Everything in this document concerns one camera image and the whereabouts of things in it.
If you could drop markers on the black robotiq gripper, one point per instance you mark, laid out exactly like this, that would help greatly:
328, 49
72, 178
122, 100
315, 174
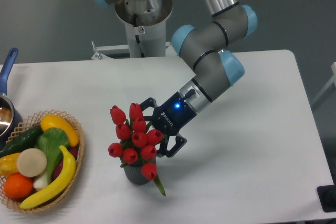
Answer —
169, 118

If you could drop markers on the red tulip bouquet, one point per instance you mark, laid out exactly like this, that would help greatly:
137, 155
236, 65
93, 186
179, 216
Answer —
136, 139

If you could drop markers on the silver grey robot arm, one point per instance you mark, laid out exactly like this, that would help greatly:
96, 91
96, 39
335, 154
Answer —
204, 50

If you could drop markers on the grey ribbed vase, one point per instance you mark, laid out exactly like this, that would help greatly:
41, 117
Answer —
141, 171

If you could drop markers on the red purple vegetable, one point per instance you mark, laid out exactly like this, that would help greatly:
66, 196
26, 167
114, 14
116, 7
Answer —
58, 169

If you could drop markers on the yellow banana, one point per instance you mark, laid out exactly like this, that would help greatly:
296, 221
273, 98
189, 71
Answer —
57, 186

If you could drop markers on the green bok choy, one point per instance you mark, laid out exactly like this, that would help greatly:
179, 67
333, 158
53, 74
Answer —
49, 143

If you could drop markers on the beige round disc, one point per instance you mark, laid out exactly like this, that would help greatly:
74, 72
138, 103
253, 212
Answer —
31, 162

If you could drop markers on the dark green cucumber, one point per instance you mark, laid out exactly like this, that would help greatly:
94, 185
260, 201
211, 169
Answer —
23, 141

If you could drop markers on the woven wicker basket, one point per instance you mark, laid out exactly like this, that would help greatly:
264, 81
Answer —
23, 126

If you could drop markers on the orange fruit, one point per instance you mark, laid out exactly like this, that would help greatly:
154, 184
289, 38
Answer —
18, 186

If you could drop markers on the yellow bell pepper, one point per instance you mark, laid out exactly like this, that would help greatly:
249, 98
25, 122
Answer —
8, 165

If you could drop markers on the white furniture leg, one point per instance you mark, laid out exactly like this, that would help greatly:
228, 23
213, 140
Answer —
325, 91

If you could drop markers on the black device at edge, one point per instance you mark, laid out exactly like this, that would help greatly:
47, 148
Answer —
326, 195

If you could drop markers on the blue handled saucepan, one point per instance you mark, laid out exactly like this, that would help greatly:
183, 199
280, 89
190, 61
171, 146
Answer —
10, 117

